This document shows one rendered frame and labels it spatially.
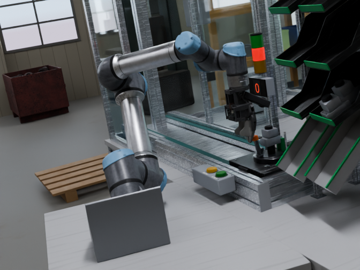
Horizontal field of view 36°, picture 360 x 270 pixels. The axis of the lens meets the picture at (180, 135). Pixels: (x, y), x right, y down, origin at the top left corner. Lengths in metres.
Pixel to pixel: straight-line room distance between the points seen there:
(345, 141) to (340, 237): 0.29
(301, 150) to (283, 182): 0.14
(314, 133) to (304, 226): 0.32
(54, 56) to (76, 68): 0.45
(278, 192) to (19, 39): 8.66
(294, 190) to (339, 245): 0.38
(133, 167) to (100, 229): 0.26
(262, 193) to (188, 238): 0.30
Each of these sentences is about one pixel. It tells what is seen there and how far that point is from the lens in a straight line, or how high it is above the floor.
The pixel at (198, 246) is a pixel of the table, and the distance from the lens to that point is 1.75.
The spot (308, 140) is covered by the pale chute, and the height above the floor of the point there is 1.08.
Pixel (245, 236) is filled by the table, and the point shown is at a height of 0.86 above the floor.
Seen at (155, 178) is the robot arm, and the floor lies 1.00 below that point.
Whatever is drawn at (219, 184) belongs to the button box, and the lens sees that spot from 1.98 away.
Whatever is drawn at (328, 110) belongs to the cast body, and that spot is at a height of 1.23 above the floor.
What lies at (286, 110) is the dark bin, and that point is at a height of 1.21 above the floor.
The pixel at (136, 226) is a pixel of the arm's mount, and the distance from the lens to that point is 1.75.
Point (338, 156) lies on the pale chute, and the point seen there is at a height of 1.06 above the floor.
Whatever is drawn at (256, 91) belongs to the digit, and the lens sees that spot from 2.26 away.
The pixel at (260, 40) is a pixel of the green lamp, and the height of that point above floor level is 1.39.
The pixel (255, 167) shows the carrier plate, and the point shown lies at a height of 0.97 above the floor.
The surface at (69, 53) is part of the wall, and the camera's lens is 10.33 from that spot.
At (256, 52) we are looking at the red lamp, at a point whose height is 1.35.
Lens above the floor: 1.62
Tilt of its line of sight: 14 degrees down
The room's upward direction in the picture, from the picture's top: 9 degrees counter-clockwise
